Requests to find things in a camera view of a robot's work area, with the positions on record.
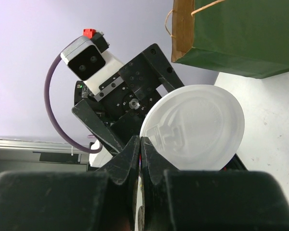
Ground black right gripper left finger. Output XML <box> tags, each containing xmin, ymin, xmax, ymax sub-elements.
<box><xmin>94</xmin><ymin>136</ymin><xmax>140</xmax><ymax>231</ymax></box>

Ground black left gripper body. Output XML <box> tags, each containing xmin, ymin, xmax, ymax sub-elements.
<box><xmin>83</xmin><ymin>43</ymin><xmax>173</xmax><ymax>135</ymax></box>

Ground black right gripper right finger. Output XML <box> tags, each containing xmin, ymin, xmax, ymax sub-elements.
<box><xmin>140</xmin><ymin>137</ymin><xmax>177</xmax><ymax>231</ymax></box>

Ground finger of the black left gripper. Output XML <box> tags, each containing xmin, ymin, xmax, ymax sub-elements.
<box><xmin>158</xmin><ymin>68</ymin><xmax>184</xmax><ymax>93</ymax></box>
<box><xmin>72</xmin><ymin>100</ymin><xmax>124</xmax><ymax>154</ymax></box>

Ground translucent plastic lid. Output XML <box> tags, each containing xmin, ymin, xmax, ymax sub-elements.
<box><xmin>140</xmin><ymin>85</ymin><xmax>245</xmax><ymax>171</ymax></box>

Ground green paper bag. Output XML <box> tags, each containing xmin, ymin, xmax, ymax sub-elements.
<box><xmin>170</xmin><ymin>0</ymin><xmax>289</xmax><ymax>79</ymax></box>

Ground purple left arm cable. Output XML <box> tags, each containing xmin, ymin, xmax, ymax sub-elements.
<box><xmin>43</xmin><ymin>38</ymin><xmax>104</xmax><ymax>154</ymax></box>

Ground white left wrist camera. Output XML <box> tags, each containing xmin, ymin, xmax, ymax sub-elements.
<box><xmin>60</xmin><ymin>28</ymin><xmax>124</xmax><ymax>95</ymax></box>

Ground aluminium rail frame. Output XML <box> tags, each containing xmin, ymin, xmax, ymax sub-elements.
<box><xmin>0</xmin><ymin>138</ymin><xmax>87</xmax><ymax>154</ymax></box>

